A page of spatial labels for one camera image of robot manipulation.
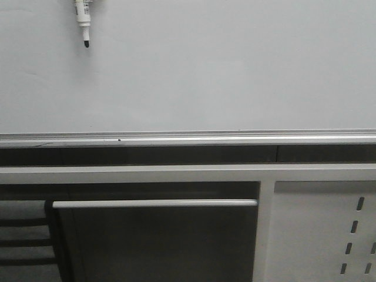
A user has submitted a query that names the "large white whiteboard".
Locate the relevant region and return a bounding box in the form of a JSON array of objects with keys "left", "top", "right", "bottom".
[{"left": 1, "top": 1, "right": 375, "bottom": 133}]

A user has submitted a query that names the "white perforated side panel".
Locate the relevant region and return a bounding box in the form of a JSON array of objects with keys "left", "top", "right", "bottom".
[{"left": 266, "top": 181, "right": 375, "bottom": 281}]

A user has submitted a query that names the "aluminium whiteboard marker tray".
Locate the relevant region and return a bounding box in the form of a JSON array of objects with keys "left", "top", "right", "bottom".
[{"left": 1, "top": 129, "right": 375, "bottom": 148}]

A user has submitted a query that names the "white whiteboard marker black tip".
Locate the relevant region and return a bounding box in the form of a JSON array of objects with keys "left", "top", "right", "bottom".
[{"left": 73, "top": 0, "right": 92, "bottom": 48}]

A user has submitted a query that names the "white metal stand frame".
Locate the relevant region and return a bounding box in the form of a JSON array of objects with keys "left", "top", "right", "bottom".
[{"left": 1, "top": 163, "right": 375, "bottom": 281}]

